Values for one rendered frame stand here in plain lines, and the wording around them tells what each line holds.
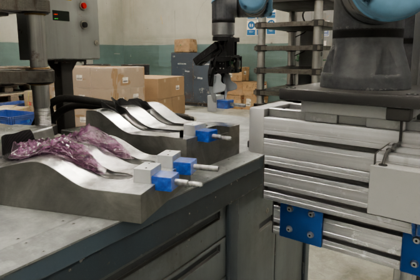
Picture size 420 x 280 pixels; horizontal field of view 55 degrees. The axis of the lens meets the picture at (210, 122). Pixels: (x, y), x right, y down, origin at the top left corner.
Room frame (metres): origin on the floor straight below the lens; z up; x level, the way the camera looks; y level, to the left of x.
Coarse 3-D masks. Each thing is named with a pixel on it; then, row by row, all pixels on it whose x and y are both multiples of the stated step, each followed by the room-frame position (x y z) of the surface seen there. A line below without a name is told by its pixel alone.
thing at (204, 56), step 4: (212, 44) 1.32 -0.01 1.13; (216, 44) 1.32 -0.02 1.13; (208, 48) 1.33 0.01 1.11; (212, 48) 1.32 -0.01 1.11; (216, 48) 1.31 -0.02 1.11; (204, 52) 1.34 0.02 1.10; (208, 52) 1.33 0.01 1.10; (212, 52) 1.33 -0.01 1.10; (196, 56) 1.36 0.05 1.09; (200, 56) 1.35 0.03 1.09; (204, 56) 1.34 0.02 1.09; (208, 56) 1.34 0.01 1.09; (196, 60) 1.36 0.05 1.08; (200, 60) 1.35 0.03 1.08; (204, 60) 1.36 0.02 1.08; (208, 60) 1.37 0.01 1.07; (196, 64) 1.36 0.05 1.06; (200, 64) 1.37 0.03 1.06
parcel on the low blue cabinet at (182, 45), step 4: (176, 40) 8.65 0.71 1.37; (180, 40) 8.59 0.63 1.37; (184, 40) 8.53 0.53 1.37; (188, 40) 8.49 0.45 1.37; (192, 40) 8.57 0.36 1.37; (176, 44) 8.63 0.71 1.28; (180, 44) 8.57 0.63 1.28; (184, 44) 8.52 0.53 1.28; (188, 44) 8.48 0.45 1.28; (192, 44) 8.56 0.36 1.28; (196, 44) 8.69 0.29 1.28; (176, 48) 8.64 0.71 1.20; (180, 48) 8.58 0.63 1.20; (184, 48) 8.52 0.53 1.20; (188, 48) 8.48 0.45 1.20; (192, 48) 8.57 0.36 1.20; (196, 48) 8.69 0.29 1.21
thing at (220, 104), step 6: (210, 96) 1.33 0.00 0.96; (216, 96) 1.31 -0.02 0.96; (222, 96) 1.34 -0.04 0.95; (210, 102) 1.33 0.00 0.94; (216, 102) 1.31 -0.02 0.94; (222, 102) 1.30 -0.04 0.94; (228, 102) 1.30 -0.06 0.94; (210, 108) 1.33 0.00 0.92; (216, 108) 1.31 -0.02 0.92; (222, 108) 1.30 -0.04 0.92; (228, 108) 1.30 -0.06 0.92
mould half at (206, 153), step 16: (96, 112) 1.14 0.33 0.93; (112, 112) 1.16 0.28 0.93; (144, 112) 1.23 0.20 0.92; (160, 112) 1.28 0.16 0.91; (80, 128) 1.26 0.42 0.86; (112, 128) 1.11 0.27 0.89; (128, 128) 1.10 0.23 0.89; (160, 128) 1.14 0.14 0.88; (176, 128) 1.13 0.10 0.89; (144, 144) 1.04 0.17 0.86; (160, 144) 1.01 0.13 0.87; (176, 144) 0.98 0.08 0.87; (192, 144) 0.98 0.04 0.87; (208, 144) 1.04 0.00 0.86; (224, 144) 1.10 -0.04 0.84; (208, 160) 1.04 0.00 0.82
